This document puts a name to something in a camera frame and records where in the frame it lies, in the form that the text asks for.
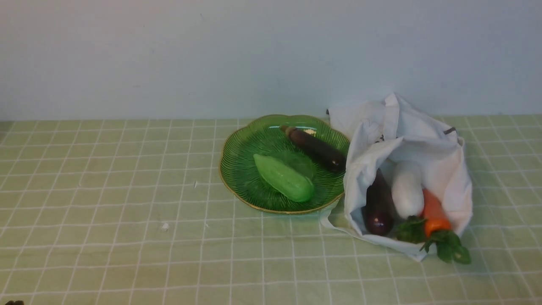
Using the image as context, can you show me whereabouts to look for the white toy radish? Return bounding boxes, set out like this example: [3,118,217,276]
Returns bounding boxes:
[391,161,425,244]

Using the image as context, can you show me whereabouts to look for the dark eggplant in bag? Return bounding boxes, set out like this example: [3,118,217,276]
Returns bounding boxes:
[363,169,395,236]

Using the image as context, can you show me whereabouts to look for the white cloth bag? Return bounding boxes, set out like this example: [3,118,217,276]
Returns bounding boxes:
[320,93,473,262]

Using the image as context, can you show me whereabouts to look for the green toy cucumber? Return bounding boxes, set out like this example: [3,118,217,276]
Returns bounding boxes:
[252,154,314,202]

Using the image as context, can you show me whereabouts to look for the green glass plate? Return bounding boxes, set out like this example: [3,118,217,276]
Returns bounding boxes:
[219,114,350,215]

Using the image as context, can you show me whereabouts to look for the dark eggplant on plate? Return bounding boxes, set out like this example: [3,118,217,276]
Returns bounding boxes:
[279,125,346,172]

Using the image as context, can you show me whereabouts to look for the orange toy carrot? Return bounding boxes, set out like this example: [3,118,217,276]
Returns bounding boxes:
[421,189,472,265]

